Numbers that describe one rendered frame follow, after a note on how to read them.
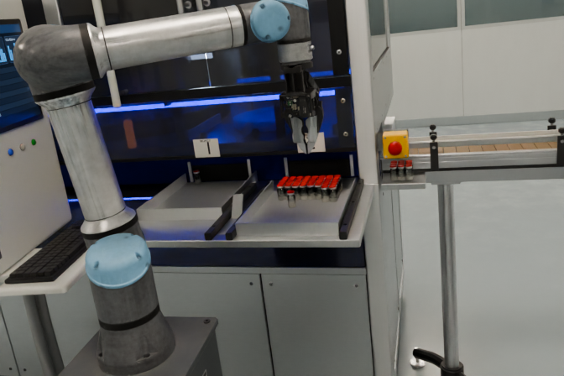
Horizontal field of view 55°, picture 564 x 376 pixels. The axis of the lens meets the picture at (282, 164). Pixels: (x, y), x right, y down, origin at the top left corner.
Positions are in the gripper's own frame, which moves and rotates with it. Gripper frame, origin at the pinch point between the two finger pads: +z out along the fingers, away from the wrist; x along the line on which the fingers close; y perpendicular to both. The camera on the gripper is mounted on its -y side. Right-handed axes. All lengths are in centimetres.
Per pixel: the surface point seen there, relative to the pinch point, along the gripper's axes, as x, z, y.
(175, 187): -54, 20, -35
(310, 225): -1.0, 18.8, 2.0
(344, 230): 7.5, 19.6, 3.4
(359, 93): 8.8, -6.1, -35.7
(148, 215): -51, 20, -10
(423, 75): 24, 52, -496
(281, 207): -13.2, 21.4, -17.2
